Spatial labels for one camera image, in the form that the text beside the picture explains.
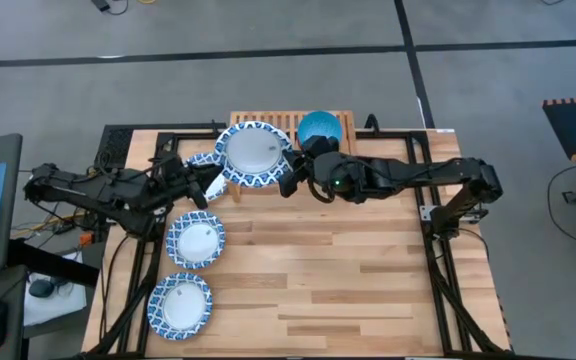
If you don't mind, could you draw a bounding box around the black aluminium table frame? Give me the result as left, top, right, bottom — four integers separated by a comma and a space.
81, 122, 515, 360

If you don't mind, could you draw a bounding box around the slatted wooden shelf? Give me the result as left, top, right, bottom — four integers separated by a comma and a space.
227, 110, 359, 204

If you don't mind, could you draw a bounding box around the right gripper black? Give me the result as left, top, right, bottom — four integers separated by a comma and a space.
278, 148, 332, 199

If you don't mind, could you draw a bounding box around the yellow cable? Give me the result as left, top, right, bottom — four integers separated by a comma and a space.
9, 213, 90, 242

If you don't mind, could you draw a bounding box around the black perforated metal panel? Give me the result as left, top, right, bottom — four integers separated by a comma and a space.
96, 124, 135, 169

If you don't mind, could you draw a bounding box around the orange patterned ceramic bowl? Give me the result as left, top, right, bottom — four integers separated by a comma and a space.
297, 110, 344, 147

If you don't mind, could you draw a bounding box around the dark grey round device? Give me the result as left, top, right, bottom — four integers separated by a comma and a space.
27, 277, 73, 300

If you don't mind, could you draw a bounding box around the white paper sheet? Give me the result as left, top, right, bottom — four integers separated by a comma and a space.
21, 251, 89, 327

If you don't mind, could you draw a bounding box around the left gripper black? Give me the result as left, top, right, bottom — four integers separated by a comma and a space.
160, 153, 224, 210

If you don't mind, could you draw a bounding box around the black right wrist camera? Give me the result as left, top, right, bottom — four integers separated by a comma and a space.
301, 134, 341, 159

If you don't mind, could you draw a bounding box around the blue white paper bowl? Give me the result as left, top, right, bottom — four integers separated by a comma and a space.
146, 271, 215, 342
184, 151, 230, 203
165, 209, 228, 271
213, 120, 295, 189

